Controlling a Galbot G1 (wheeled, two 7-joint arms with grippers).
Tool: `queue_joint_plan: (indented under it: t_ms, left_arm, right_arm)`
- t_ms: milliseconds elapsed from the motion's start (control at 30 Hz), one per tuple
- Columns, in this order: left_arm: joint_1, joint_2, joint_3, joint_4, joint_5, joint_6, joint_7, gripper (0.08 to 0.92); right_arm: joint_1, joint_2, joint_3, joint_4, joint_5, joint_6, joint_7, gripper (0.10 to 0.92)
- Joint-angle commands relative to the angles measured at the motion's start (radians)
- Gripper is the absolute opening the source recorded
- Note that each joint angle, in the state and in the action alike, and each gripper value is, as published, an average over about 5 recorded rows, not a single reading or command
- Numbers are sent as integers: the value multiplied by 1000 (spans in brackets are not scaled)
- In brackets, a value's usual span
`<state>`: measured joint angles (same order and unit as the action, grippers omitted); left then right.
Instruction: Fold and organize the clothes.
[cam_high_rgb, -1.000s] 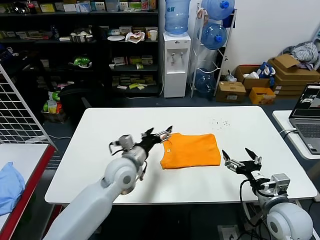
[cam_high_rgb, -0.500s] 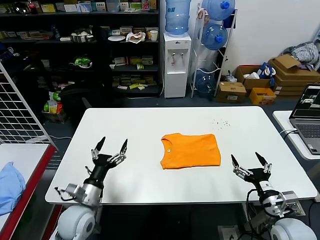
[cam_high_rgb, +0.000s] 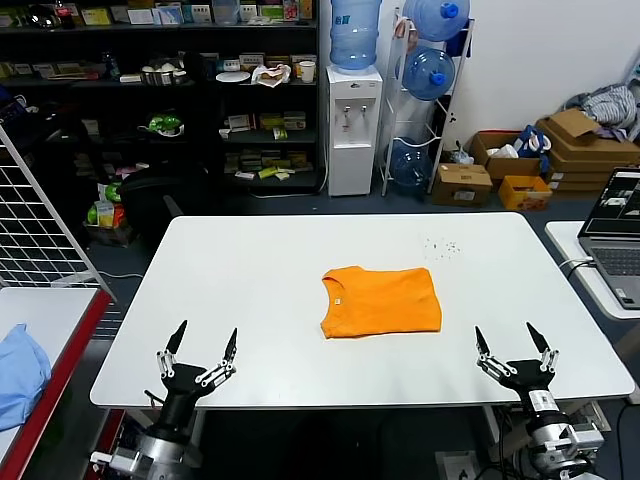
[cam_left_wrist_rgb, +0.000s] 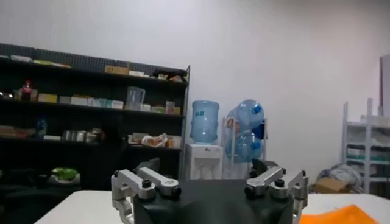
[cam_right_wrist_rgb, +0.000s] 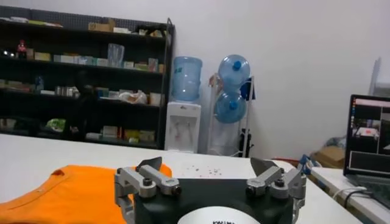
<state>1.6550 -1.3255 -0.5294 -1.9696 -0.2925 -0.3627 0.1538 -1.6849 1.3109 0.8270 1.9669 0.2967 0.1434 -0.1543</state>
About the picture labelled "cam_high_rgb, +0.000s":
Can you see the stacked large cardboard boxes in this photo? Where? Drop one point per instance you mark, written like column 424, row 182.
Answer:
column 590, row 155

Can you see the closed brown cardboard box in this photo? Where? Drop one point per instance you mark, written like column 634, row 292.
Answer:
column 461, row 185

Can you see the white and red box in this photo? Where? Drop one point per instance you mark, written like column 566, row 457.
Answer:
column 241, row 123

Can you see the orange t-shirt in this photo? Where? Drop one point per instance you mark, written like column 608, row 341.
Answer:
column 380, row 305

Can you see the white floor power strip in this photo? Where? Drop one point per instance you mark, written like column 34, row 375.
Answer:
column 457, row 465
column 595, row 416

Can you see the black office chair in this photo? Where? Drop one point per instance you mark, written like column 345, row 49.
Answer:
column 160, row 200

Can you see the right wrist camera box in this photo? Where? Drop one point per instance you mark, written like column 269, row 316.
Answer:
column 587, row 435

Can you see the basket of snack packs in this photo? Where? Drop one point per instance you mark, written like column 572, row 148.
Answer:
column 107, row 215

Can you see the light blue cloth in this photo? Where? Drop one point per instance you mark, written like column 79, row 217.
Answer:
column 20, row 375

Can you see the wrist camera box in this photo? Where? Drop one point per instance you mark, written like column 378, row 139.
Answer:
column 122, row 460
column 587, row 435

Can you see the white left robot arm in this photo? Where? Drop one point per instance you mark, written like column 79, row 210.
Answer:
column 165, row 455

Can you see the metal bowl with buns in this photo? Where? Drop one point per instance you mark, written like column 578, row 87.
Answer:
column 159, row 74

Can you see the green vegetable bag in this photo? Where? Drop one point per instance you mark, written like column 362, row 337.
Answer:
column 166, row 124

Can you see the blue plastic bottle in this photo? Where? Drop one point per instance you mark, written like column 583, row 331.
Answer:
column 112, row 65

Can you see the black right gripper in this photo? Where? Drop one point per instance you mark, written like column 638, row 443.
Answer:
column 530, row 377

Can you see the grey laptop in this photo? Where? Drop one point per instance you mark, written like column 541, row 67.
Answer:
column 612, row 250

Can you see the grey clothes pile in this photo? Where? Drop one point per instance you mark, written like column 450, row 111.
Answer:
column 610, row 105

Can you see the white metal jug rack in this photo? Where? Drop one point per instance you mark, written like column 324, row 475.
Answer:
column 446, row 120

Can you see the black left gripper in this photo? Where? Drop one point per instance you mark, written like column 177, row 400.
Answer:
column 182, row 390

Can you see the blue and white bag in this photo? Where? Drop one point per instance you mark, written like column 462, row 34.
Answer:
column 532, row 142

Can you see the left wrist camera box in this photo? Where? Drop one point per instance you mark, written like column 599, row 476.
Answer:
column 122, row 460

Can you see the white plate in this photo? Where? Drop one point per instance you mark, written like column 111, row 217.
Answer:
column 233, row 76

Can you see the white water dispenser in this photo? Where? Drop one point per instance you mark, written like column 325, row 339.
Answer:
column 352, row 150

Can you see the cola bottle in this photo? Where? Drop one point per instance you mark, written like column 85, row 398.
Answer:
column 65, row 12

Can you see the blue water jug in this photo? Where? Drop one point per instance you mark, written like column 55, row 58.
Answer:
column 355, row 35
column 435, row 17
column 410, row 165
column 427, row 75

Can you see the red metal table frame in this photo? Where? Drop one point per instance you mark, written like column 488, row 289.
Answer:
column 65, row 360

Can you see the black shelving unit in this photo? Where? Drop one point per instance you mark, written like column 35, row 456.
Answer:
column 210, row 145

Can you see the open brown cardboard box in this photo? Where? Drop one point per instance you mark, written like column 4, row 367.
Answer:
column 505, row 167

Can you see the yellow cardboard box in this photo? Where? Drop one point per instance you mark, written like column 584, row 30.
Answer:
column 525, row 192

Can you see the white plastic bread bag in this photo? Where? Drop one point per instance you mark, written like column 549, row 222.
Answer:
column 272, row 75

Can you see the grey plastic bag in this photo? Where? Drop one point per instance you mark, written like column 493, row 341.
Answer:
column 462, row 156

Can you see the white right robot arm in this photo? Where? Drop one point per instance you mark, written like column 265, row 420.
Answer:
column 550, row 440

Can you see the white paper cup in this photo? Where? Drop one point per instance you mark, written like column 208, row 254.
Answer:
column 307, row 72

